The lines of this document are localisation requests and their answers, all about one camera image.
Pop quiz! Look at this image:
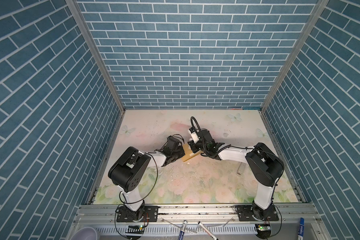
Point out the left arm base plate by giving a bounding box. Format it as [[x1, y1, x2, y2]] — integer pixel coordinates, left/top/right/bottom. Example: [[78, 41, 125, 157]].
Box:
[[116, 205, 158, 223]]

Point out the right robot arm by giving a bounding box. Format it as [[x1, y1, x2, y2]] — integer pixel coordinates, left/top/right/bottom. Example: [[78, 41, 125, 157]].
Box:
[[188, 127, 285, 221]]

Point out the blue marker pen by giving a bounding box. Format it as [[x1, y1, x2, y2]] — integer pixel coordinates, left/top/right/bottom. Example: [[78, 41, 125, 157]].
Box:
[[178, 220, 188, 240]]

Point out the white bowl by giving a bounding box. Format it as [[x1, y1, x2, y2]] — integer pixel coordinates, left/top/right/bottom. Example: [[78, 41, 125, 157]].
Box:
[[70, 227, 100, 240]]

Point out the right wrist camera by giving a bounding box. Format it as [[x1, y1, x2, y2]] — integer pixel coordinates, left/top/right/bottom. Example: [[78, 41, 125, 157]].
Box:
[[189, 127, 200, 144]]

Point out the black white marker pen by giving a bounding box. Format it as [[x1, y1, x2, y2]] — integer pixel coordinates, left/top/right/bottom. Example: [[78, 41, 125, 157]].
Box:
[[198, 222, 218, 240]]

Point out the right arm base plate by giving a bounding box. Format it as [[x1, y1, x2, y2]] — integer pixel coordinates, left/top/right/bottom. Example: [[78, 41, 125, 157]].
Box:
[[234, 205, 279, 222]]

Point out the blue marker right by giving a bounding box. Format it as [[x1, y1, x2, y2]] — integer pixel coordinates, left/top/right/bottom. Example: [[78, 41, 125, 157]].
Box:
[[297, 218, 305, 240]]

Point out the yellow envelope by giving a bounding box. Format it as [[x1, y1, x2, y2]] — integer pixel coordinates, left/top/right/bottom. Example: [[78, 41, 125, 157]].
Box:
[[181, 144, 202, 162]]

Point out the aluminium rail frame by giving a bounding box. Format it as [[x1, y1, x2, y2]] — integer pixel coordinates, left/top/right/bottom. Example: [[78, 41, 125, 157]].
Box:
[[67, 203, 330, 240]]

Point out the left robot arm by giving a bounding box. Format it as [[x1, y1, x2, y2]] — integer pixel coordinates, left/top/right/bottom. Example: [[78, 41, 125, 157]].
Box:
[[108, 134, 185, 222]]

